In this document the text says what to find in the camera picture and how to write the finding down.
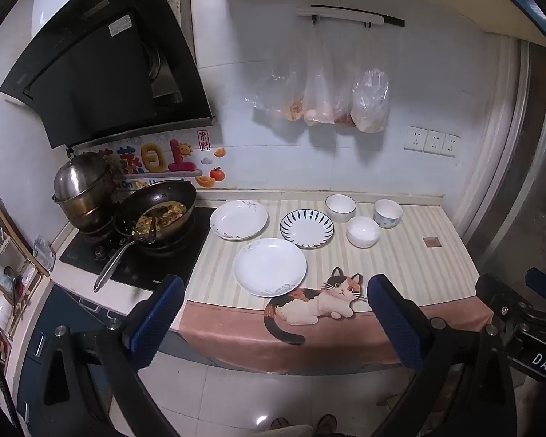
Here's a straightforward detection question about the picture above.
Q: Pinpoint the kitchen storage rack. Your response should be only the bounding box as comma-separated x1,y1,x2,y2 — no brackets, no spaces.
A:
0,209,51,342

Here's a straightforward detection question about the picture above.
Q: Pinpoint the colourful wall decal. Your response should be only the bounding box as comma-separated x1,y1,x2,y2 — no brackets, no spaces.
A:
84,130,228,189

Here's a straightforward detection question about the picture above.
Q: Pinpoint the white wall socket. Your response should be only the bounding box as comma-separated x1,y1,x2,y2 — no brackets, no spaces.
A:
403,125,429,153
424,130,447,155
441,133,462,158

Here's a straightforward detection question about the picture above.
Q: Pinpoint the clear plastic box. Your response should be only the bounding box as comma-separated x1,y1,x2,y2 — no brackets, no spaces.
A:
33,237,55,275

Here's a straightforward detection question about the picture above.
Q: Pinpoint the black glass cooktop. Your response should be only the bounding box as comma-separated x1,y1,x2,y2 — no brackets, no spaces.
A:
59,207,217,292

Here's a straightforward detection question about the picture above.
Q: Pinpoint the blue striped plate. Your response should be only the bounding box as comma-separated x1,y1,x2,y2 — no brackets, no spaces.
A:
280,209,336,249

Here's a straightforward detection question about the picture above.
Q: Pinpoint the white bowl with blue rim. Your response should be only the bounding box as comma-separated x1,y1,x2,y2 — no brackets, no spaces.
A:
325,194,357,223

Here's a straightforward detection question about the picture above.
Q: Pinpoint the blue patterned bowl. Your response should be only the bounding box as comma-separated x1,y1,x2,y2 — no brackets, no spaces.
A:
373,199,404,229

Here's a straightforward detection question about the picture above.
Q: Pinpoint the wall hook rail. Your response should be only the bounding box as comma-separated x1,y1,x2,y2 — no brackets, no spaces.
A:
297,4,405,28

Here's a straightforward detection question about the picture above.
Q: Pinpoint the person's right foot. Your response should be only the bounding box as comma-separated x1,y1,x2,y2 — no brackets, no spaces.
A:
316,414,338,436

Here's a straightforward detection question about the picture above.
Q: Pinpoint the black range hood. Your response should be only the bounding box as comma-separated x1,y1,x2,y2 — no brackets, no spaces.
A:
0,0,218,149

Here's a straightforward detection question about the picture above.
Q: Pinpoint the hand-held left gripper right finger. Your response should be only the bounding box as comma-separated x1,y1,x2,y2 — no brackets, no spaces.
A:
368,274,517,437

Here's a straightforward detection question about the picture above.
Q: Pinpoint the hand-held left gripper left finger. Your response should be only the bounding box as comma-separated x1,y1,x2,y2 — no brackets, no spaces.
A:
18,274,185,437

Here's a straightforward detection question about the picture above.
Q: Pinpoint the white floral plate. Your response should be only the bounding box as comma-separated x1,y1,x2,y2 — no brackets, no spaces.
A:
209,199,269,240

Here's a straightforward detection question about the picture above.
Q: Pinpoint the stainless steel steamer pot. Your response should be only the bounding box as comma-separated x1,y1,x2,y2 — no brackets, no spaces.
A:
52,151,119,233

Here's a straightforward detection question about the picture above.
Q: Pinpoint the clear plastic bag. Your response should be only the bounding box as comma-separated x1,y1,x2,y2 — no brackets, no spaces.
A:
304,27,337,127
349,68,390,134
245,70,306,123

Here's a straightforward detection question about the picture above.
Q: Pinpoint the large white plate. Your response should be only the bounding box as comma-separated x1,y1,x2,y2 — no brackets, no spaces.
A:
233,238,308,298

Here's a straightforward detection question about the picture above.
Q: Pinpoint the plain white bowl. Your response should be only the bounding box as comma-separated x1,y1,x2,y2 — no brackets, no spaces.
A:
346,216,381,249

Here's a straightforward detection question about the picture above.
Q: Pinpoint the stir-fried food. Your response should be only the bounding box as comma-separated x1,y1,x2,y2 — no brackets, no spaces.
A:
134,201,188,236

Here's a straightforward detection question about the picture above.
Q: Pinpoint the aluminium window frame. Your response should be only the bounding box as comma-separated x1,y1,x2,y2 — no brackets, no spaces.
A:
459,36,546,283

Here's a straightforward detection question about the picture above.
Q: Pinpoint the black wok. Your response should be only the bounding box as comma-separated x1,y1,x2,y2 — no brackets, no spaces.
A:
93,180,197,293

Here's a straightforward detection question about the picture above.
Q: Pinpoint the striped cat print tablecloth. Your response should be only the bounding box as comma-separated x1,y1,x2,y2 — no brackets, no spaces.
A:
179,198,494,376

